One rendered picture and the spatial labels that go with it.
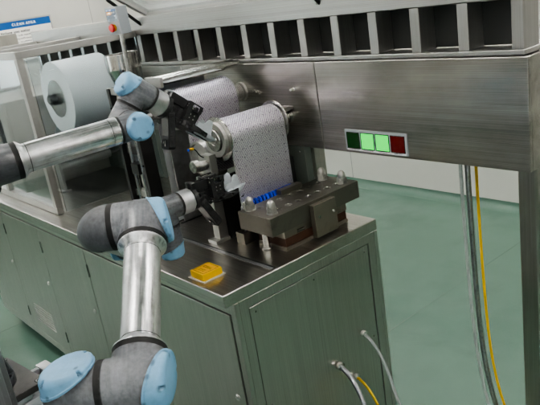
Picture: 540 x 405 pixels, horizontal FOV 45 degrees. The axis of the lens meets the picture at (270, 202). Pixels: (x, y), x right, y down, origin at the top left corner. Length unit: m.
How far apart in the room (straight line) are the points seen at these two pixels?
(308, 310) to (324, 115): 0.65
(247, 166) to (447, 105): 0.68
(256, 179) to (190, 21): 0.81
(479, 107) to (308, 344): 0.90
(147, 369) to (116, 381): 0.06
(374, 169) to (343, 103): 3.27
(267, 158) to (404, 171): 3.06
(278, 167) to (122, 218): 0.80
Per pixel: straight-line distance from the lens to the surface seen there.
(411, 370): 3.02
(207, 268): 1.96
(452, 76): 1.84
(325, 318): 2.14
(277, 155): 2.21
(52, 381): 1.36
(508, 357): 3.11
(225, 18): 2.50
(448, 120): 1.88
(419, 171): 5.07
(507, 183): 4.69
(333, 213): 2.12
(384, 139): 2.03
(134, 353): 1.35
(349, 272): 2.18
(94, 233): 1.59
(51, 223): 2.85
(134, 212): 1.57
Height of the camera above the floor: 1.69
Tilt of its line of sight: 18 degrees down
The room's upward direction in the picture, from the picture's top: 9 degrees counter-clockwise
